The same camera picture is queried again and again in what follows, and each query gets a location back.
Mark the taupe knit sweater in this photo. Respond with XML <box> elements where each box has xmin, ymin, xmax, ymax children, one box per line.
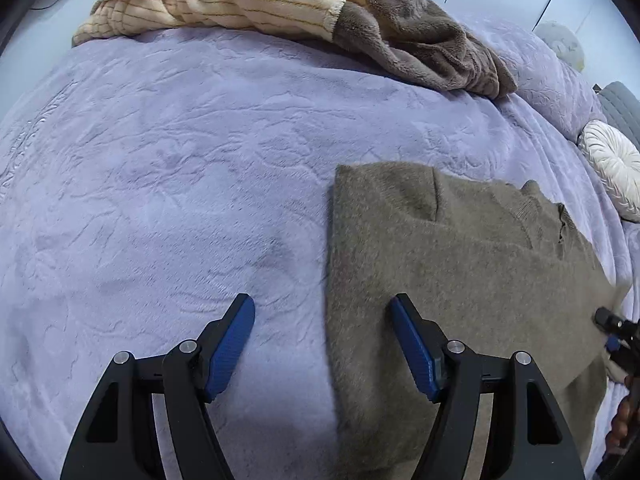
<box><xmin>326</xmin><ymin>162</ymin><xmax>631</xmax><ymax>479</ymax></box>

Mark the person's right hand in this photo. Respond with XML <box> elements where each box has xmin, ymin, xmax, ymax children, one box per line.
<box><xmin>605</xmin><ymin>394</ymin><xmax>639</xmax><ymax>453</ymax></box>

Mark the white round pleated pillow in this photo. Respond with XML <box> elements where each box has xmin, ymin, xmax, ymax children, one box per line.
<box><xmin>578</xmin><ymin>120</ymin><xmax>640</xmax><ymax>223</ymax></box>

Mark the lavender embossed bed blanket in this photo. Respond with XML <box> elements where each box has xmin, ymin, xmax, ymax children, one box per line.
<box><xmin>1</xmin><ymin>21</ymin><xmax>639</xmax><ymax>479</ymax></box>

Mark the grey chair back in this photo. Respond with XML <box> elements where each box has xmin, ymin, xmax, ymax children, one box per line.
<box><xmin>598</xmin><ymin>81</ymin><xmax>640</xmax><ymax>150</ymax></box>

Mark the pale round plush cushion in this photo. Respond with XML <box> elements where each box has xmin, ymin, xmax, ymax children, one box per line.
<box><xmin>534</xmin><ymin>21</ymin><xmax>586</xmax><ymax>73</ymax></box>

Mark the cream striped brown fleece garment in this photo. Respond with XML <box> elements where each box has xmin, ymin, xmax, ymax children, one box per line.
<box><xmin>72</xmin><ymin>0</ymin><xmax>518</xmax><ymax>100</ymax></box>

